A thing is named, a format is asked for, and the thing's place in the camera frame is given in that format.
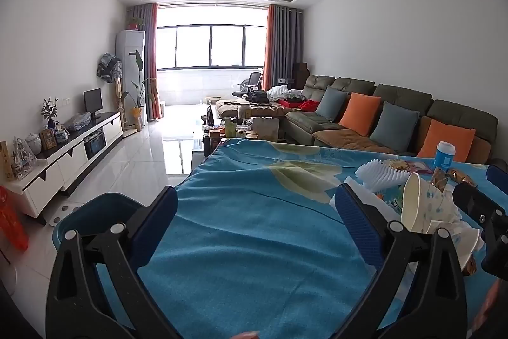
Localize white clothes pile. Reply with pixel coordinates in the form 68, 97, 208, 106
267, 85, 293, 101

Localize beige snack box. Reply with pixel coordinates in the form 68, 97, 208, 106
252, 117, 280, 143

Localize dark glass coffee table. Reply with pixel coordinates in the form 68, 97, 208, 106
190, 112, 286, 169

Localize white standing air conditioner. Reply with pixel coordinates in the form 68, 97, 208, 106
116, 30, 146, 125

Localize white ceramic jar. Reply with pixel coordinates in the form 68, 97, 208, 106
26, 133, 42, 155

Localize orange plastic bag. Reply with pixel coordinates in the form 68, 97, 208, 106
0, 186, 29, 252

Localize teal plastic bin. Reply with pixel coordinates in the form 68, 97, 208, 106
53, 192, 159, 256

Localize black office chair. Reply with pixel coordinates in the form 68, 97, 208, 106
232, 72, 263, 98

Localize blue floral blanket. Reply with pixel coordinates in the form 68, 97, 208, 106
95, 136, 508, 339

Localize model ship clear case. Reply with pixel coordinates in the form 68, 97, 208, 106
11, 136, 36, 179

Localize white black tv cabinet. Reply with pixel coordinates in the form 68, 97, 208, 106
6, 111, 124, 224

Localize covered floor fan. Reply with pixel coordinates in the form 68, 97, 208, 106
96, 52, 124, 121

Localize tall plant yellow pot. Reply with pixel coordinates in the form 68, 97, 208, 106
121, 49, 157, 131

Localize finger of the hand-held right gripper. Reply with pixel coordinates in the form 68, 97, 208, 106
452, 182, 508, 276
486, 164, 508, 186

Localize white foam fruit net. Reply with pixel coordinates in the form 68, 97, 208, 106
355, 159, 411, 191

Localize person's right forearm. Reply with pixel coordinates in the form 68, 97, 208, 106
472, 279, 505, 339

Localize dark wooden cabinet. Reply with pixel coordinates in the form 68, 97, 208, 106
292, 62, 309, 87

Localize crushed white paper cup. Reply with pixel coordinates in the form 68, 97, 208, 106
446, 222, 485, 270

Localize gold snack packet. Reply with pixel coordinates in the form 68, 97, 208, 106
448, 170, 475, 187

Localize plastic wrapped item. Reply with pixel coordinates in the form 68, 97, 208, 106
63, 112, 93, 132

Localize orange cushion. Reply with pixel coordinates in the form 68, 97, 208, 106
339, 93, 382, 136
417, 119, 476, 165

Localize red snack packet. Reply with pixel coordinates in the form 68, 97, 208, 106
405, 160, 434, 175

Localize grey orange curtain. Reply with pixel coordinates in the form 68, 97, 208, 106
128, 3, 159, 119
262, 4, 306, 91

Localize brown sofa seat pad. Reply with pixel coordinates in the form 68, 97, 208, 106
313, 128, 398, 155

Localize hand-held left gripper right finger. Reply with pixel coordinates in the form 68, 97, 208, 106
334, 182, 471, 339

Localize patterned paper cup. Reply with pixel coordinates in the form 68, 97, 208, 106
421, 180, 458, 230

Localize wooden photo frame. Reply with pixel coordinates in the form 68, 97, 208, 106
40, 128, 57, 150

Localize large window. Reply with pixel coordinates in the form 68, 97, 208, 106
157, 3, 266, 105

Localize red cloth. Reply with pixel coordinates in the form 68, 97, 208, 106
278, 98, 319, 112

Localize black monitor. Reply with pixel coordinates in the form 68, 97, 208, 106
83, 88, 103, 120

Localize grey blue cushion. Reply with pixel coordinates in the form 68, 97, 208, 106
369, 102, 420, 154
317, 86, 349, 122

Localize white bathroom scale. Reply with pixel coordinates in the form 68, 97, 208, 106
50, 204, 82, 227

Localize blue cup white lid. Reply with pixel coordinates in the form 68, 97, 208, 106
432, 141, 455, 181

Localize small potted plant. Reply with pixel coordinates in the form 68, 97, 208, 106
40, 97, 59, 131

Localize green sectional sofa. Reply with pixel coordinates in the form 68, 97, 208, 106
214, 75, 501, 165

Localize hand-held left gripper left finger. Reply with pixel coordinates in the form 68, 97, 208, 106
45, 185, 187, 339

